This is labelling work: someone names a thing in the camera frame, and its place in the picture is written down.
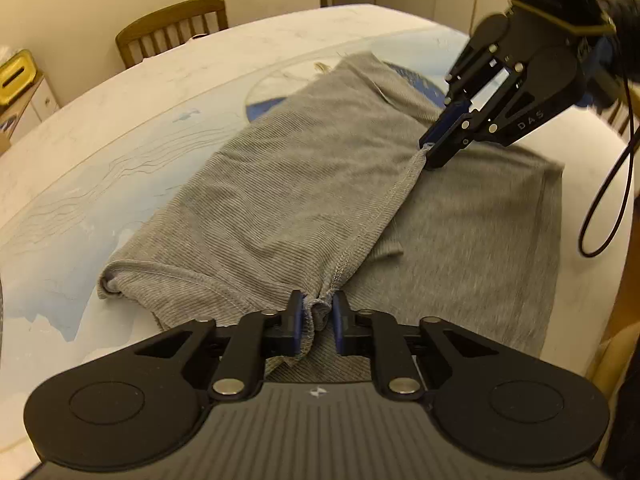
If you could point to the person's black clothing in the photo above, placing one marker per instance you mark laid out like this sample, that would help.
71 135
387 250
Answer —
629 425

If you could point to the white printed tablecloth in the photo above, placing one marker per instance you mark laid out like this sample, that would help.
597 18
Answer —
125 160

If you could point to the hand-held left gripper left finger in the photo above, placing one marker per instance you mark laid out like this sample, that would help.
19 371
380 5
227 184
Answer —
296 322

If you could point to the person's right hand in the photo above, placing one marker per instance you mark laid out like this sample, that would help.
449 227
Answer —
600 55

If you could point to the yellow box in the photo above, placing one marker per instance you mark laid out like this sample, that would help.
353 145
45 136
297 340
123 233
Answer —
17 72

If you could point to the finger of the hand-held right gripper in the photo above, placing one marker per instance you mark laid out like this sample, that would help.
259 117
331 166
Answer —
447 120
445 152

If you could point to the grey sweater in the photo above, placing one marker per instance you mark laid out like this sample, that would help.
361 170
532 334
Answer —
300 170

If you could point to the white drawer unit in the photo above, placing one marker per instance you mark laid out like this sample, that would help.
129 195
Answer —
42 102

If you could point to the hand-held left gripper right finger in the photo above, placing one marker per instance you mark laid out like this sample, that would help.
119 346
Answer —
340 322

